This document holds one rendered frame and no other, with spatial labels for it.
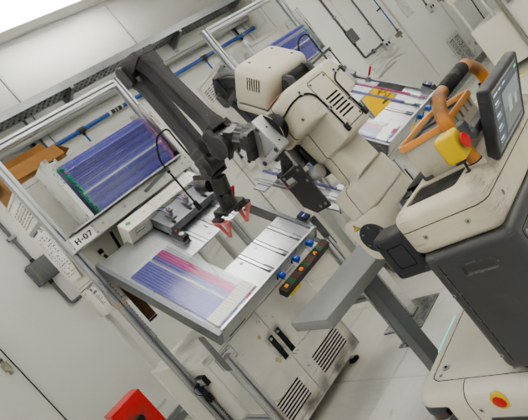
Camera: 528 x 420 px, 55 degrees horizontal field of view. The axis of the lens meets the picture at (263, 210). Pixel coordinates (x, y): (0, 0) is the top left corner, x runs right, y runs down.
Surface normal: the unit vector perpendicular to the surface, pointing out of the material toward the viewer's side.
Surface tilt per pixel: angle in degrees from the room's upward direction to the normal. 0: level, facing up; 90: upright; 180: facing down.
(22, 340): 90
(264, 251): 45
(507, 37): 90
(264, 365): 90
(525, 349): 90
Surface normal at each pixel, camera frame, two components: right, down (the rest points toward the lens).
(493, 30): -0.58, 0.56
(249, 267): -0.09, -0.76
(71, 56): 0.51, -0.32
